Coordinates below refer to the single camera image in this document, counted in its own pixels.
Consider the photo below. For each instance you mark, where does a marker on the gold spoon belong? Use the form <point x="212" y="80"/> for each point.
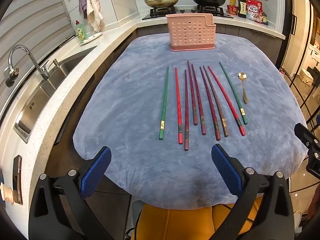
<point x="241" y="75"/>

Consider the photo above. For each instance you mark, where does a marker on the white window blinds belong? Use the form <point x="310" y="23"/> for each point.
<point x="30" y="22"/>

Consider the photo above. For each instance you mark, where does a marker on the brown chopstick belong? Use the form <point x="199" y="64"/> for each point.
<point x="215" y="101"/>

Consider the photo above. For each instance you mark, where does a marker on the red chopstick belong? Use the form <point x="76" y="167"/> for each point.
<point x="178" y="105"/>
<point x="225" y="98"/>

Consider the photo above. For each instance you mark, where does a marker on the red instant noodle cup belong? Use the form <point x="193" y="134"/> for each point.
<point x="232" y="10"/>

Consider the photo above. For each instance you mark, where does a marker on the small dark green jar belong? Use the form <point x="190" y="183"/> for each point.
<point x="265" y="19"/>

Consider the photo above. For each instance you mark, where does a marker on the black faucet attachment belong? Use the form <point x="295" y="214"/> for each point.
<point x="11" y="77"/>

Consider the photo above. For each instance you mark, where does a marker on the white hanging cloth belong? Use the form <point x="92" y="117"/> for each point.
<point x="94" y="7"/>

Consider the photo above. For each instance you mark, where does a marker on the stainless steel sink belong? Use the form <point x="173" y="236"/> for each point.
<point x="57" y="80"/>

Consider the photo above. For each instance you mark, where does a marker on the dark sauce bottle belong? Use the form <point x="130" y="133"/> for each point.
<point x="242" y="7"/>

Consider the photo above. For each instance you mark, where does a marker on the dark rectangular device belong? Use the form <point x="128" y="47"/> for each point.
<point x="17" y="180"/>

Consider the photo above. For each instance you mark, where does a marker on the green dish soap bottle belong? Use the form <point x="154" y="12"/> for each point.
<point x="80" y="33"/>

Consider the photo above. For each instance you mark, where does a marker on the blue-grey fleece blanket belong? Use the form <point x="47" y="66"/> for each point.
<point x="137" y="92"/>

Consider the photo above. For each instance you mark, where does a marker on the green chopstick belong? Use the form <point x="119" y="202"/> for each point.
<point x="232" y="92"/>
<point x="164" y="102"/>

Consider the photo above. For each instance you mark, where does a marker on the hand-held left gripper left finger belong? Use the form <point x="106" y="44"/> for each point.
<point x="96" y="172"/>

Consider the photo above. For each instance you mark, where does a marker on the maroon chopstick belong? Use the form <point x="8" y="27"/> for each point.
<point x="192" y="92"/>
<point x="186" y="110"/>
<point x="209" y="103"/>
<point x="198" y="100"/>

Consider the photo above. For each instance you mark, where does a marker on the white plate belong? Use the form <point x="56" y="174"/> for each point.
<point x="93" y="38"/>

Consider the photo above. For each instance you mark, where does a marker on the white cabinet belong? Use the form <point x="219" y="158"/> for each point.
<point x="307" y="77"/>

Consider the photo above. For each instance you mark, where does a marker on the chrome soap dispenser pump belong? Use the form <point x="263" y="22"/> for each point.
<point x="54" y="63"/>

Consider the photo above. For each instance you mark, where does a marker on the black framed glass door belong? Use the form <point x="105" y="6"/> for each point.
<point x="303" y="97"/>

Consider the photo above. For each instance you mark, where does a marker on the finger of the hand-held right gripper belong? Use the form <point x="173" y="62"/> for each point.
<point x="307" y="136"/>

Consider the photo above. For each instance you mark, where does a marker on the black gas stove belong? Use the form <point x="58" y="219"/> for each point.
<point x="187" y="12"/>

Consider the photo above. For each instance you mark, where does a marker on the red and white cereal bag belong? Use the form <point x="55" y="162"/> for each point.
<point x="254" y="11"/>

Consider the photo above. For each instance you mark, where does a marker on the chrome kitchen faucet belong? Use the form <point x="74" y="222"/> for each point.
<point x="37" y="65"/>

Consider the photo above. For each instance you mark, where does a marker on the pink perforated utensil holder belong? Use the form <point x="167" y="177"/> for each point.
<point x="190" y="32"/>

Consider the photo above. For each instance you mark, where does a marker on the yellow packet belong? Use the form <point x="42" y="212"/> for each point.
<point x="232" y="0"/>

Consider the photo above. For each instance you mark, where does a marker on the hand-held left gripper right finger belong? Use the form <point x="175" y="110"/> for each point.
<point x="226" y="170"/>

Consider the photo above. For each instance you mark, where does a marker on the purple hanging cloth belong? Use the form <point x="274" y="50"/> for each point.
<point x="83" y="3"/>

